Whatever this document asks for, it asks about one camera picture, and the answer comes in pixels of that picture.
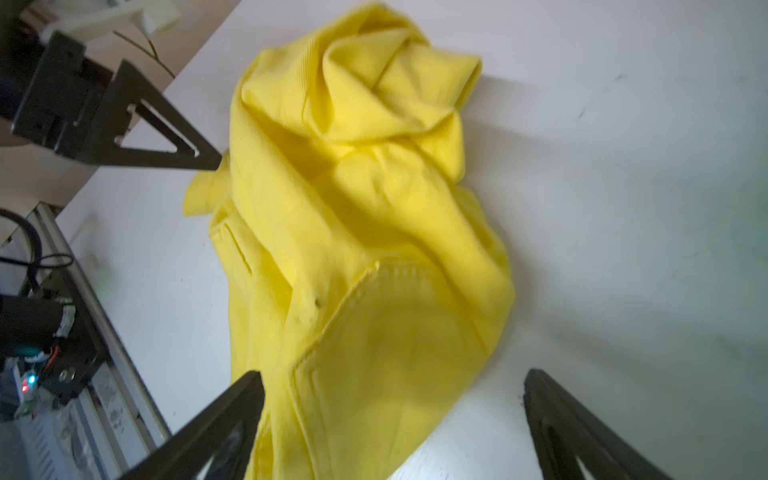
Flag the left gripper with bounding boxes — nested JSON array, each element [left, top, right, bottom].
[[10, 31, 222, 171]]

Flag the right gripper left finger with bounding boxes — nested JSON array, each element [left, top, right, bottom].
[[123, 371, 265, 479]]

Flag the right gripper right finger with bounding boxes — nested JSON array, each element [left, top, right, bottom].
[[523, 369, 668, 479]]

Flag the yellow trousers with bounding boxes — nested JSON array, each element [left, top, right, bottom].
[[183, 3, 514, 479]]

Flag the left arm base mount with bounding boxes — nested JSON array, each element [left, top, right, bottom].
[[1, 270, 109, 404]]

